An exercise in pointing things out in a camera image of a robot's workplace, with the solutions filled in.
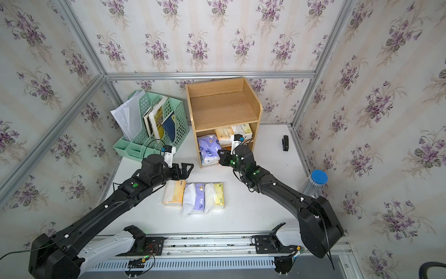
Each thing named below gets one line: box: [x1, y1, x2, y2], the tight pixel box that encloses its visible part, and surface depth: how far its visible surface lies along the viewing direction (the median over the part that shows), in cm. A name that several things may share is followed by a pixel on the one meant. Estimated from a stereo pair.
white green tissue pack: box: [231, 123, 253, 141], surface depth 90 cm
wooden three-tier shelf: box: [185, 77, 264, 169], surface depth 88 cm
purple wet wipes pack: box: [197, 134, 222, 167], surface depth 83 cm
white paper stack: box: [110, 89, 146, 142], surface depth 95 cm
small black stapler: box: [282, 135, 289, 152], surface depth 109 cm
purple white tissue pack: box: [181, 182, 205, 218], surface depth 82 cm
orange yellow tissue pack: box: [163, 179, 187, 207], surface depth 84 cm
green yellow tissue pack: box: [204, 182, 225, 214], surface depth 84 cm
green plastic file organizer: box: [112, 93, 190, 162], surface depth 101 cm
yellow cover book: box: [148, 96, 169, 141], surface depth 96 cm
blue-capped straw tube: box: [301, 169, 329, 199], surface depth 75 cm
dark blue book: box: [162, 111, 176, 143], surface depth 103 cm
